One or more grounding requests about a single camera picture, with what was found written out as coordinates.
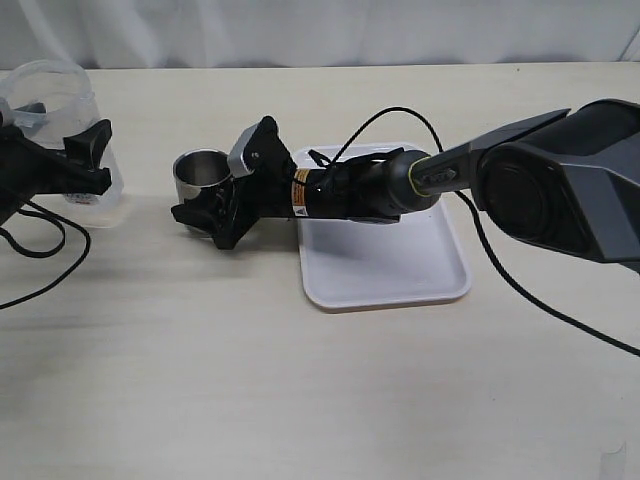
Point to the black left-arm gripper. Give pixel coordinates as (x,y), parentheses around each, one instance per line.
(28,169)

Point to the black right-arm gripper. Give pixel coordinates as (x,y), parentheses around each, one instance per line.
(229,214)

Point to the stainless steel cup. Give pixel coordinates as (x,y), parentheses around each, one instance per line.
(197,170)

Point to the clear plastic water pitcher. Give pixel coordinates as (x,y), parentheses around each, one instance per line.
(54,99)

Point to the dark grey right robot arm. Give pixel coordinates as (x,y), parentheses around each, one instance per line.
(566,181)

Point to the white rectangular plastic tray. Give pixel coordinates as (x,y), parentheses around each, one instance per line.
(349,266)

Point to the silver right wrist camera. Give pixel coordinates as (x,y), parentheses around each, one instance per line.
(250,150)

